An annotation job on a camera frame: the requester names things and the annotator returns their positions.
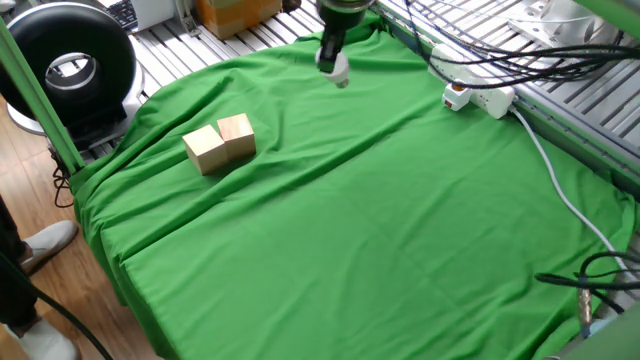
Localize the white LED bulb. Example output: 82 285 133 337
314 48 351 90

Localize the thin black wire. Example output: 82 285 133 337
51 149 76 209

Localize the green frame post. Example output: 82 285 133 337
0 17 86 176

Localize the reddish wooden cube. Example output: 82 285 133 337
216 112 257 160

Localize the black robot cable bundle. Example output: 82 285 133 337
402 0 640 91

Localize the pale wooden cube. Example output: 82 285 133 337
181 124 230 176

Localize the white box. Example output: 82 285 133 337
130 0 177 32

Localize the thick black floor cable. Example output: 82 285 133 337
0 252 115 360

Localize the silver mount plate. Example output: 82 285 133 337
508 0 626 49

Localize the black keyboard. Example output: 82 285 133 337
105 0 139 32

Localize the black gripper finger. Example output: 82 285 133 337
317 24 350 75

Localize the green cloth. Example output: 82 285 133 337
69 12 639 360

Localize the cardboard box yellow tape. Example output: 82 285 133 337
194 0 284 40

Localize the white power strip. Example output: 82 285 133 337
428 43 516 120

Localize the black trouser leg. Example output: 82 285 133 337
0 193 40 334

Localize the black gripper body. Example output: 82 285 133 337
314 0 376 37

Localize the black ring-shaped device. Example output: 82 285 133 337
0 1 147 151

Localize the white plug-in bulb holder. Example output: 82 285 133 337
441 81 473 112

